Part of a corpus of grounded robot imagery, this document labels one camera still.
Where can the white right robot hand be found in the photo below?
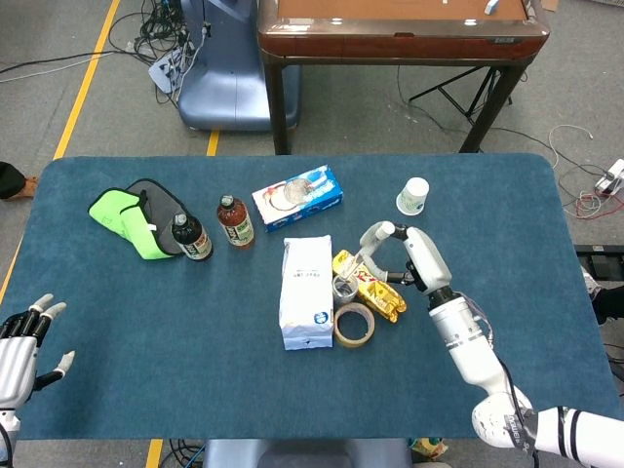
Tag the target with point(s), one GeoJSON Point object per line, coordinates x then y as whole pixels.
{"type": "Point", "coordinates": [426, 258]}

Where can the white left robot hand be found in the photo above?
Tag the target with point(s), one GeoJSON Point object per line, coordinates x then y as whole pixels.
{"type": "Point", "coordinates": [17, 356]}

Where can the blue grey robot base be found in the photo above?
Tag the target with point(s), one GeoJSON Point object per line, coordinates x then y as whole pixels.
{"type": "Point", "coordinates": [229, 83]}

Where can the grey own robot base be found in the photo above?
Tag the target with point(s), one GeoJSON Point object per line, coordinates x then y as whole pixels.
{"type": "Point", "coordinates": [307, 456]}

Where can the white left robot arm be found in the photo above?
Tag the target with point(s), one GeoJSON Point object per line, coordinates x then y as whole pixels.
{"type": "Point", "coordinates": [6, 434]}

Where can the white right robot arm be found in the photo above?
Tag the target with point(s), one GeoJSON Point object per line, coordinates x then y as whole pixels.
{"type": "Point", "coordinates": [463, 336]}

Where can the yellow gold snack package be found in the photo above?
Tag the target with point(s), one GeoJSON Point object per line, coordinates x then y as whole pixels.
{"type": "Point", "coordinates": [382, 297]}

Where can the white paper cup leaf print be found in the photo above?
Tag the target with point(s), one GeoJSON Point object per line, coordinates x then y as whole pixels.
{"type": "Point", "coordinates": [413, 195]}

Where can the yellow packing tape roll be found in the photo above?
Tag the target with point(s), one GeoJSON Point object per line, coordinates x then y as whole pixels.
{"type": "Point", "coordinates": [355, 344]}

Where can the white paper bag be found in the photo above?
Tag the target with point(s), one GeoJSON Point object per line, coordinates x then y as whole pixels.
{"type": "Point", "coordinates": [304, 292]}

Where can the blue cookie box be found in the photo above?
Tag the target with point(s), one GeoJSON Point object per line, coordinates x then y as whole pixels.
{"type": "Point", "coordinates": [297, 200]}

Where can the black tripod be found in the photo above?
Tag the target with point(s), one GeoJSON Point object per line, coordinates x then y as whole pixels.
{"type": "Point", "coordinates": [458, 95]}

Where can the green and grey cloth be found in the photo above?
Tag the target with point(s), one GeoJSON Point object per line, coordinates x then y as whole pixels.
{"type": "Point", "coordinates": [112, 209]}

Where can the amber tea bottle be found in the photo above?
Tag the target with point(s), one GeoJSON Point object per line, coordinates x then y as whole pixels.
{"type": "Point", "coordinates": [236, 224]}

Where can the dark tea bottle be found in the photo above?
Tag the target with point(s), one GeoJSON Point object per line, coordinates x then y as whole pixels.
{"type": "Point", "coordinates": [192, 239]}

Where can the brown mahjong table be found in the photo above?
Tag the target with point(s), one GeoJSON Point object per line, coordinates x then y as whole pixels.
{"type": "Point", "coordinates": [390, 46]}

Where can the blue white mahjong tile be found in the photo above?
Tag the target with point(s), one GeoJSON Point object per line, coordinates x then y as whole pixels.
{"type": "Point", "coordinates": [492, 6]}

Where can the white power strip with plugs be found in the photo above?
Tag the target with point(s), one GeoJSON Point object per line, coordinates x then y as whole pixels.
{"type": "Point", "coordinates": [168, 70]}

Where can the white power strip red switch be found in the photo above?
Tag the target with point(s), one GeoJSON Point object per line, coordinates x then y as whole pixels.
{"type": "Point", "coordinates": [612, 178]}

